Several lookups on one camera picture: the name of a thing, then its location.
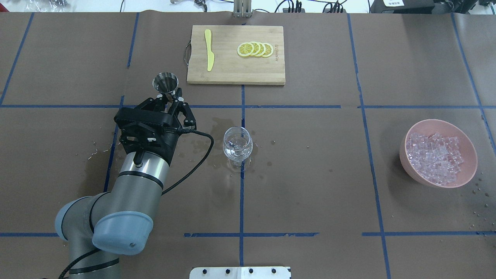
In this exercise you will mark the pile of clear ice cubes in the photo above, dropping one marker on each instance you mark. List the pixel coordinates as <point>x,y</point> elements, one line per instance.
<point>436,157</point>

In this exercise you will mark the clear plastic bag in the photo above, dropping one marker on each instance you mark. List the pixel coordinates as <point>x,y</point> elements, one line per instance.
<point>47,6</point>

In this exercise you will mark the yellow plastic knife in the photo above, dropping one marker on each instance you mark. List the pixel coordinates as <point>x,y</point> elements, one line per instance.
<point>209,52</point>

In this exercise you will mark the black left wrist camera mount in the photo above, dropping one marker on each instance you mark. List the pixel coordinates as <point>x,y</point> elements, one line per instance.
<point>133,121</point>

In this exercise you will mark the aluminium frame post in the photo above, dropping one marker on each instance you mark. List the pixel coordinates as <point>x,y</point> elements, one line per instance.
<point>242,8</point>

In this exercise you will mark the black box device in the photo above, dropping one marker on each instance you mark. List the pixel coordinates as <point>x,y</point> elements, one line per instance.
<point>402,7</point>

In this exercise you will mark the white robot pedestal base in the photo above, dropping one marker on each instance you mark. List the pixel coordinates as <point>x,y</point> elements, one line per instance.
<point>254,272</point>

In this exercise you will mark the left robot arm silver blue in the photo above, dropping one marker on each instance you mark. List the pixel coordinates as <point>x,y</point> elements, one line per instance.
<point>102,227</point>

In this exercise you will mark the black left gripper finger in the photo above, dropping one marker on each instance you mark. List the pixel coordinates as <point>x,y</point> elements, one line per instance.
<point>157,104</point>
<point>181,112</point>

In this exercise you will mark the bamboo cutting board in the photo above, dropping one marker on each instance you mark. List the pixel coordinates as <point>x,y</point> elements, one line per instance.
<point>229,67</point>

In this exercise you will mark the steel double jigger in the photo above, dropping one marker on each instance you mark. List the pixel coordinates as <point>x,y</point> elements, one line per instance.
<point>166,84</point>

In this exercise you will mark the lemon slice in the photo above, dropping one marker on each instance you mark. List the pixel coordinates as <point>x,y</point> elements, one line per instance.
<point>245,49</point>
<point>269,49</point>
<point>262,49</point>
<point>255,48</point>

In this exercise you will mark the clear wine glass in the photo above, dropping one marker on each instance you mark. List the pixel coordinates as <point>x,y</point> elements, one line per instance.
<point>237,147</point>

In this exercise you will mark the pink bowl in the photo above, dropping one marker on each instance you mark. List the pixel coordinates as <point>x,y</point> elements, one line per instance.
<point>467,150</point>

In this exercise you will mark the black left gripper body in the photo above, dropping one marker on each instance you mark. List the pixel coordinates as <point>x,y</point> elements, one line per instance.
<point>169,142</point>

